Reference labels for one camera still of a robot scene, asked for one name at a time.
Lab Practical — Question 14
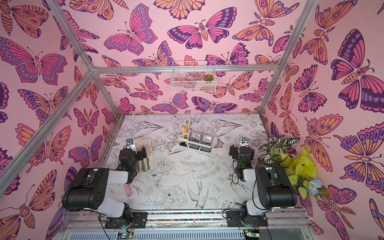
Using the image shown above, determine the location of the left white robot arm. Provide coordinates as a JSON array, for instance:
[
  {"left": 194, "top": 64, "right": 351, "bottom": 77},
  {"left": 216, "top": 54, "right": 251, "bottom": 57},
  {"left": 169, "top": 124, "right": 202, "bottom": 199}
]
[{"left": 62, "top": 145, "right": 147, "bottom": 229}]

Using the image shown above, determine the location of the pink cylindrical object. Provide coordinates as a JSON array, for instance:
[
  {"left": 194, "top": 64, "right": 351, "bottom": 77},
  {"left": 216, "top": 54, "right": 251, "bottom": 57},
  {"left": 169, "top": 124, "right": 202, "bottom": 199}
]
[{"left": 124, "top": 184, "right": 133, "bottom": 197}]

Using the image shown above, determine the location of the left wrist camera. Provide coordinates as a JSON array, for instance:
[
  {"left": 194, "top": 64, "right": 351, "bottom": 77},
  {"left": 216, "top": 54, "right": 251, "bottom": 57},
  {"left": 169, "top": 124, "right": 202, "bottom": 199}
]
[{"left": 124, "top": 139, "right": 135, "bottom": 149}]

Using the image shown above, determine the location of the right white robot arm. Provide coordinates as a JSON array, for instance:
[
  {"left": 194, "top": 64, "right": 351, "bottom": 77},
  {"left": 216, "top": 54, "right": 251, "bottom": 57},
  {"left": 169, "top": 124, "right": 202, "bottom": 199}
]
[{"left": 223, "top": 145, "right": 297, "bottom": 227}]

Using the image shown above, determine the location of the smoky clear cup right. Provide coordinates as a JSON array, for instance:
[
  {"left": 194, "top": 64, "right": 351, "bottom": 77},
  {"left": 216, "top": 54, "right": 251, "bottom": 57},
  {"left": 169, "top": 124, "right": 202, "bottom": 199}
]
[{"left": 200, "top": 135, "right": 214, "bottom": 148}]

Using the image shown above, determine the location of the smoky clear cup left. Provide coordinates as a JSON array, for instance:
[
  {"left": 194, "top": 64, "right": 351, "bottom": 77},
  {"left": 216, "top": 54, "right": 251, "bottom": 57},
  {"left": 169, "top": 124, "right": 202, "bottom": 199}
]
[{"left": 189, "top": 132, "right": 202, "bottom": 144}]

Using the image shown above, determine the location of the white wire basket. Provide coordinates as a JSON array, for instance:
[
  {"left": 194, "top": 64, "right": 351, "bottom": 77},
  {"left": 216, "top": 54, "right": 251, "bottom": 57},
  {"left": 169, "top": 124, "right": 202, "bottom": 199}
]
[{"left": 169, "top": 60, "right": 217, "bottom": 94}]

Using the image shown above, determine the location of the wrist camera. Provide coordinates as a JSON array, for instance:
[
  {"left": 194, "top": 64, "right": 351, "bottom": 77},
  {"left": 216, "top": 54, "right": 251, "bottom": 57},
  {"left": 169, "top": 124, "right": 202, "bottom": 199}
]
[
  {"left": 240, "top": 137, "right": 250, "bottom": 147},
  {"left": 124, "top": 139, "right": 135, "bottom": 149}
]

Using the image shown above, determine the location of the cream toothbrush holder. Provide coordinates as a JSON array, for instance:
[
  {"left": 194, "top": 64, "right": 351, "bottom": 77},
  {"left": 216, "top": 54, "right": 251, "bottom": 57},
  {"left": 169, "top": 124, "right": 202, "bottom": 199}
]
[{"left": 178, "top": 129, "right": 215, "bottom": 153}]

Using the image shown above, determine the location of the beige gardening glove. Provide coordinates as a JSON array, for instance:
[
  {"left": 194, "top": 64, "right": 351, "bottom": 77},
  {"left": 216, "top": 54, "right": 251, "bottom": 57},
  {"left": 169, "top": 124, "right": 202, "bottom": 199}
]
[{"left": 134, "top": 138, "right": 154, "bottom": 172}]

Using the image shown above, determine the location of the small green succulent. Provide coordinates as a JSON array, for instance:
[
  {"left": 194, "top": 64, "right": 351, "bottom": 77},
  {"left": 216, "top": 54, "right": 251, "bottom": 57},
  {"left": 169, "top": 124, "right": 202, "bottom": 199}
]
[{"left": 204, "top": 74, "right": 215, "bottom": 82}]

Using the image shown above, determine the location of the smoky clear cup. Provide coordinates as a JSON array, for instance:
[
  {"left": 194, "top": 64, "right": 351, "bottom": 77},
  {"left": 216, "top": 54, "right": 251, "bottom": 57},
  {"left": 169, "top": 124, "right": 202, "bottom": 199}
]
[
  {"left": 189, "top": 132, "right": 202, "bottom": 144},
  {"left": 200, "top": 135, "right": 214, "bottom": 148}
]

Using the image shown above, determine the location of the yellow toothbrush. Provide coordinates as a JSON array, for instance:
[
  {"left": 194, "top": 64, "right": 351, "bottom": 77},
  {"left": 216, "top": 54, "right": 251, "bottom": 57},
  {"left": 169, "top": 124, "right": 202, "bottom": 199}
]
[{"left": 183, "top": 120, "right": 189, "bottom": 139}]

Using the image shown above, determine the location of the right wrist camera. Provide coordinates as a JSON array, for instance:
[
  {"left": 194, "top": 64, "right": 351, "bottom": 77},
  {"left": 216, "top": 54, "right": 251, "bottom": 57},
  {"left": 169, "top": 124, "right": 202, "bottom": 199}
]
[{"left": 240, "top": 137, "right": 250, "bottom": 147}]

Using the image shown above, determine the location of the grey toothbrush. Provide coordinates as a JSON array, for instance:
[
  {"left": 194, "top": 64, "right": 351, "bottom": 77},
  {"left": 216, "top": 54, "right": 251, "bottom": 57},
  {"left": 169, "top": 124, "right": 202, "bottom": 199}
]
[{"left": 185, "top": 120, "right": 191, "bottom": 133}]

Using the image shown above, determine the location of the artificial plant bouquet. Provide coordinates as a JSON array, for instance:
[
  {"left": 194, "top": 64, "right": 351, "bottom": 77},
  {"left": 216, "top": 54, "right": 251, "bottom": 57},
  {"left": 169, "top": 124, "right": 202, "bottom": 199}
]
[{"left": 258, "top": 136, "right": 331, "bottom": 199}]

